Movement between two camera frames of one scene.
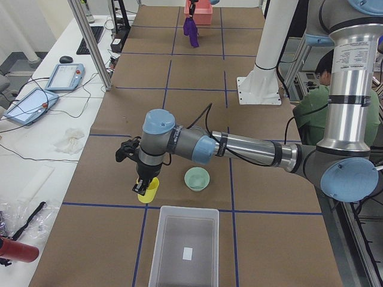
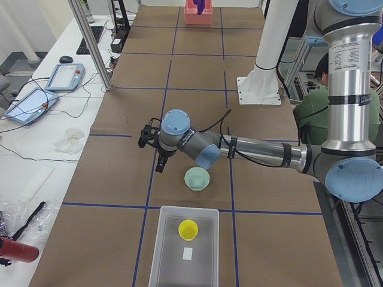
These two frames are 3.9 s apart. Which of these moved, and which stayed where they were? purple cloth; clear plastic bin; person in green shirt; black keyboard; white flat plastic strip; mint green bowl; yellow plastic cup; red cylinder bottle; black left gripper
Moved: yellow plastic cup; black left gripper; purple cloth
Stayed: clear plastic bin; person in green shirt; mint green bowl; black keyboard; white flat plastic strip; red cylinder bottle
